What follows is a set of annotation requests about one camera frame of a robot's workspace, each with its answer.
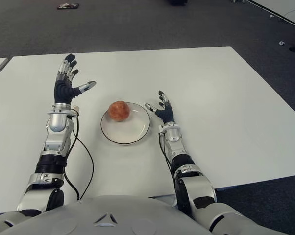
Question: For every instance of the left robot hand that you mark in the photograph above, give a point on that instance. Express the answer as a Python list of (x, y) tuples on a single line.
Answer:
[(63, 90)]

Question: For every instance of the silver robot torso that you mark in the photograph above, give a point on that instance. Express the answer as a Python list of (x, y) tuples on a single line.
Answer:
[(101, 215)]

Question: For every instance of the white plate with black rim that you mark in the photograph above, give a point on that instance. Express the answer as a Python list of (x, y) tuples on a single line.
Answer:
[(128, 134)]

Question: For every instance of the dark object on floor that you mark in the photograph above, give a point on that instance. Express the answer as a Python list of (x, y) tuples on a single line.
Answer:
[(67, 6)]

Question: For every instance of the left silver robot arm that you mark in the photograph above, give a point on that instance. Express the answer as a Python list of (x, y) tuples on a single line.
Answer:
[(55, 122)]

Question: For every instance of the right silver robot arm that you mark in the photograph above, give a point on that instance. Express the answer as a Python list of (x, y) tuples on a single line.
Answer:
[(199, 193)]

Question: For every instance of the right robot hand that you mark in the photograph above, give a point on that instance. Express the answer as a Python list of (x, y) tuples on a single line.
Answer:
[(167, 114)]

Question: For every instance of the red apple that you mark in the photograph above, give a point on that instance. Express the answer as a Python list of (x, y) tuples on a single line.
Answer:
[(119, 110)]

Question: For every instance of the small white floor object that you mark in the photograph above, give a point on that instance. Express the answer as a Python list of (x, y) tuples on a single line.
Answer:
[(281, 43)]

